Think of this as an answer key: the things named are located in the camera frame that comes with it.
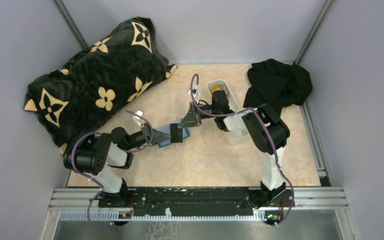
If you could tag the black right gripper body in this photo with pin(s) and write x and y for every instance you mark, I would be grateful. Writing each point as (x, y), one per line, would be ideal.
(194, 114)

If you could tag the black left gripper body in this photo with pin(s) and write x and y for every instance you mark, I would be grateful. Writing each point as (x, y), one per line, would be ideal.
(147, 134)

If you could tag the gold credit card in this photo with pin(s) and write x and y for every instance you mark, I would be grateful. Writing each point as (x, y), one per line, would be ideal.
(216, 88)

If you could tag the black credit card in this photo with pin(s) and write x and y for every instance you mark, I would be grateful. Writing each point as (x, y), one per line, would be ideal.
(176, 133)

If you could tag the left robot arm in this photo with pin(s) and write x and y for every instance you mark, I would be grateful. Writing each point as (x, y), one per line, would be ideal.
(93, 154)

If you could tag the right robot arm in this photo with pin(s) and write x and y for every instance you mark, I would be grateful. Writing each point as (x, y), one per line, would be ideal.
(264, 125)

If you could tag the white oblong plastic bin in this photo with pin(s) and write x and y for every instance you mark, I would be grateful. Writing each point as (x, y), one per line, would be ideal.
(233, 129)

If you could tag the black flower-patterned pillow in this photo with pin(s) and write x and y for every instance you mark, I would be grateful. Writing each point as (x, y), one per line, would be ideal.
(98, 81)

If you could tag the black cloth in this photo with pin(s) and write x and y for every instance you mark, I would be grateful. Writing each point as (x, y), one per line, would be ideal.
(277, 84)

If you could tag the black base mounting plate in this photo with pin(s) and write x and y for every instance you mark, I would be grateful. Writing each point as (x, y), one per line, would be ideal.
(194, 201)

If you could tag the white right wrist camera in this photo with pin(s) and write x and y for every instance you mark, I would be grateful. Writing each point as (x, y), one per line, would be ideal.
(195, 92)

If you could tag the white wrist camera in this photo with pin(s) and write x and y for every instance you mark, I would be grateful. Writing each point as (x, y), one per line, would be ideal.
(137, 116)
(195, 92)

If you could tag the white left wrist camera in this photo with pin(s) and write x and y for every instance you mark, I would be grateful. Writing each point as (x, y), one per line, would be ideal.
(137, 116)

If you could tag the aluminium front rail frame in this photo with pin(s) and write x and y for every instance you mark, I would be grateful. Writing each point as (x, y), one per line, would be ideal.
(81, 204)

